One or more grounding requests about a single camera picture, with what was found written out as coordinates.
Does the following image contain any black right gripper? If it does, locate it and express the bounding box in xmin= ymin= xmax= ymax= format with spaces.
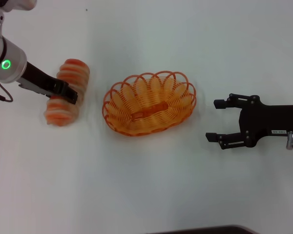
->
xmin=205 ymin=93 xmax=293 ymax=151

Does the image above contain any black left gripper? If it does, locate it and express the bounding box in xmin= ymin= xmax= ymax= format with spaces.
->
xmin=18 ymin=62 xmax=79 ymax=105

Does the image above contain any sliced orange-crust bread loaf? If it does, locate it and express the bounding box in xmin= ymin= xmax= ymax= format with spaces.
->
xmin=44 ymin=58 xmax=90 ymax=127

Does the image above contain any orange woven plastic basket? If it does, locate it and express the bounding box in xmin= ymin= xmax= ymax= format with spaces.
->
xmin=102 ymin=70 xmax=197 ymax=137

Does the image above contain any dark curved robot base edge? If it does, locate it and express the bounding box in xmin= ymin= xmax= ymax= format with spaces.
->
xmin=146 ymin=224 xmax=257 ymax=234

